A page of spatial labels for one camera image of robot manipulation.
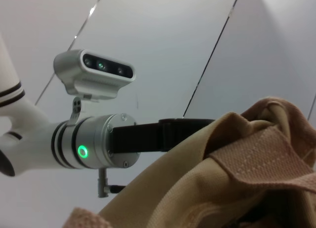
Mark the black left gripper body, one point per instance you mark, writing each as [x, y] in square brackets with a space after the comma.
[140, 138]

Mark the khaki food bag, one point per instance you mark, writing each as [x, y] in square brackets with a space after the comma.
[202, 183]

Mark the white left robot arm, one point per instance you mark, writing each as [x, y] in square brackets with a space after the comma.
[32, 129]

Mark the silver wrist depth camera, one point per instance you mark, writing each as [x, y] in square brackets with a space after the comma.
[93, 75]

